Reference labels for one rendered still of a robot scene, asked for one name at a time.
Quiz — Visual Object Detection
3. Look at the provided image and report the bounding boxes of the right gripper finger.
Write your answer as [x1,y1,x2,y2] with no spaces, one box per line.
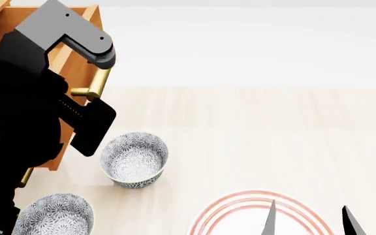
[260,198,277,235]
[341,204,368,235]

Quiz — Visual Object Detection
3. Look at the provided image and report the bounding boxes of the white plate with red rings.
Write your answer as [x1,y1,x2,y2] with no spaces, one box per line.
[185,189,336,235]

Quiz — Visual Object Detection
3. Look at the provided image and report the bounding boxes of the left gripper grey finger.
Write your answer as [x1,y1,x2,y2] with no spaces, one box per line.
[0,0,117,74]

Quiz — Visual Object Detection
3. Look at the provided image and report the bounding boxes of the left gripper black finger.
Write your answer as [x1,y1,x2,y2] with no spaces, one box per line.
[58,94,118,158]

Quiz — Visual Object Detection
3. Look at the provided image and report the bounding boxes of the blue floral patterned bowl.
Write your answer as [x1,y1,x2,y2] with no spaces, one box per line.
[100,131,170,190]
[11,193,95,235]

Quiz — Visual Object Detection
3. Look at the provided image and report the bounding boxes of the brass bar handle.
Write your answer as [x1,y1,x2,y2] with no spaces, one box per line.
[70,67,113,102]
[18,166,35,189]

